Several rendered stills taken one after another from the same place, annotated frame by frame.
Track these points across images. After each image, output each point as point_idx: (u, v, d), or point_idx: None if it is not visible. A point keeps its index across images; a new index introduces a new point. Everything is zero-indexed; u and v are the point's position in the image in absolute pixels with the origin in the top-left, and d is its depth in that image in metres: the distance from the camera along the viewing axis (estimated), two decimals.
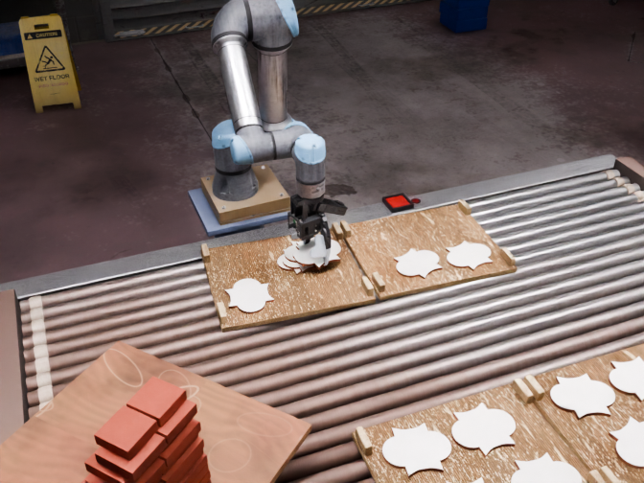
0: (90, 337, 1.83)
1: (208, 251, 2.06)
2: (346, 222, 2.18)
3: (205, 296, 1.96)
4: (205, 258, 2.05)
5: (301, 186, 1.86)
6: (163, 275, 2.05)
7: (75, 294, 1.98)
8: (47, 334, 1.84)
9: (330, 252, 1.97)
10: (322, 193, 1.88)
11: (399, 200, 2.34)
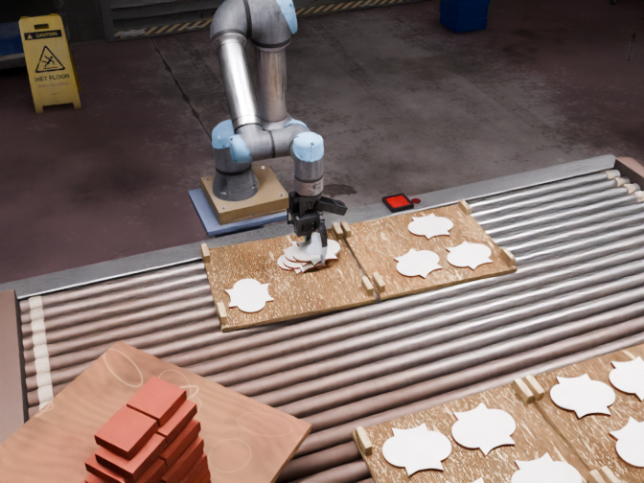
0: (90, 337, 1.83)
1: (208, 251, 2.06)
2: (346, 222, 2.18)
3: (205, 296, 1.96)
4: (205, 258, 2.05)
5: (298, 183, 1.89)
6: (163, 275, 2.05)
7: (75, 294, 1.98)
8: (47, 334, 1.84)
9: (326, 250, 1.99)
10: (319, 191, 1.90)
11: (399, 200, 2.34)
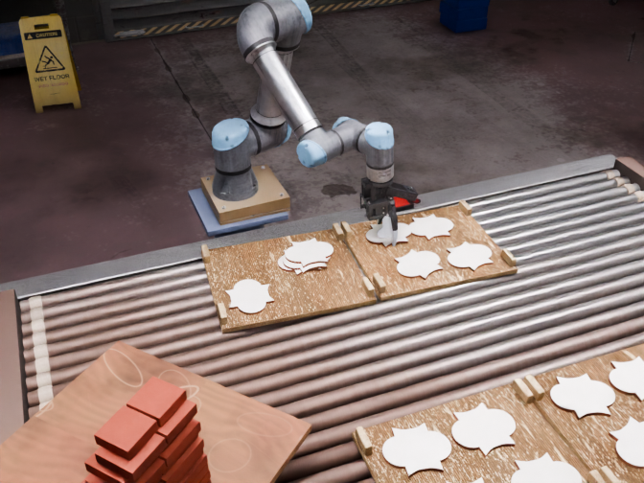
0: (90, 338, 1.83)
1: (208, 252, 2.06)
2: (347, 223, 2.17)
3: (205, 297, 1.96)
4: (205, 259, 2.04)
5: (369, 170, 2.00)
6: (163, 276, 2.05)
7: (75, 295, 1.98)
8: (47, 335, 1.84)
9: (397, 234, 2.09)
10: (389, 177, 2.01)
11: (399, 200, 2.34)
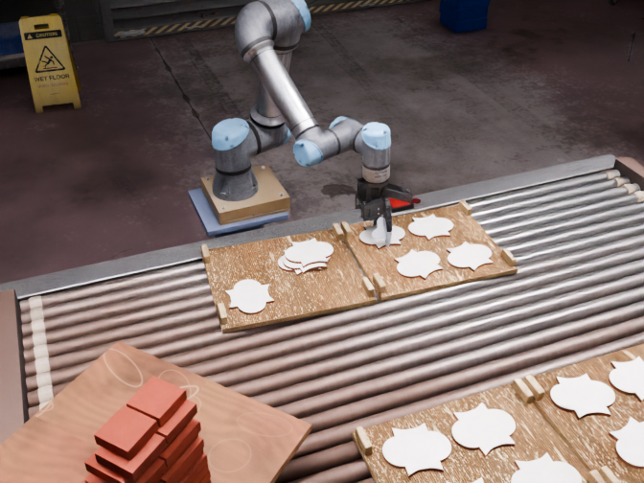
0: (90, 338, 1.83)
1: (208, 252, 2.06)
2: (347, 223, 2.17)
3: (205, 297, 1.96)
4: (205, 259, 2.04)
5: (365, 170, 2.00)
6: (163, 276, 2.05)
7: (75, 295, 1.98)
8: (47, 335, 1.84)
9: (391, 235, 2.09)
10: (385, 178, 2.01)
11: (399, 200, 2.34)
